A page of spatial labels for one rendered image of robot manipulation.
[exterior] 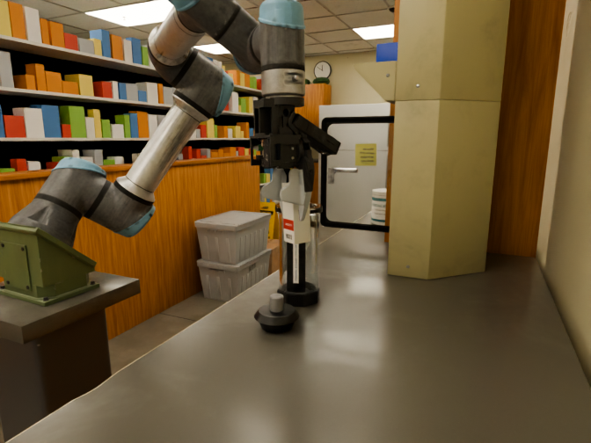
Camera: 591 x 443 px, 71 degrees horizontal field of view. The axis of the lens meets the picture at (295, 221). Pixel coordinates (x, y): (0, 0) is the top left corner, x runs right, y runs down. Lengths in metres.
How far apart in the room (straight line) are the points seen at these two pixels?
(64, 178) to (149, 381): 0.63
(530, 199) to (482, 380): 0.86
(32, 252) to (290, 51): 0.73
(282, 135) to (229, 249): 2.65
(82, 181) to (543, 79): 1.34
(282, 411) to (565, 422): 0.38
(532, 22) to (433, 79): 0.48
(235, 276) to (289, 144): 2.69
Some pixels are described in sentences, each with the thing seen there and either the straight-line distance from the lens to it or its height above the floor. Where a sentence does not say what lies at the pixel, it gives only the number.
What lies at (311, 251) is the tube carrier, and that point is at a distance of 0.93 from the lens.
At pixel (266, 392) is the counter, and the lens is 0.68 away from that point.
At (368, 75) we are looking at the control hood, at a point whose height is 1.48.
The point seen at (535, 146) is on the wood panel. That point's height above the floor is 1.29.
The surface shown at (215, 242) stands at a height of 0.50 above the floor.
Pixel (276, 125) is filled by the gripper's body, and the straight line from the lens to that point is 0.71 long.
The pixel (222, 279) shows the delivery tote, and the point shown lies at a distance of 3.43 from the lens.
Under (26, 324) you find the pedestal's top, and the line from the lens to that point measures 1.04.
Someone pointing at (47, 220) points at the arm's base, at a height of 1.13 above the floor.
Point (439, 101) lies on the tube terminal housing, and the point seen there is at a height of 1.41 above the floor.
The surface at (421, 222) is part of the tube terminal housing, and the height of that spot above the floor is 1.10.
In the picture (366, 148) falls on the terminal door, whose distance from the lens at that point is 1.47.
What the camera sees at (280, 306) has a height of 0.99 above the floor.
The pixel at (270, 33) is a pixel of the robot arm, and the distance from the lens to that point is 0.73.
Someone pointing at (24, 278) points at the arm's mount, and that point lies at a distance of 1.15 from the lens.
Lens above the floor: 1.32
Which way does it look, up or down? 11 degrees down
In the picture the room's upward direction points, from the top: straight up
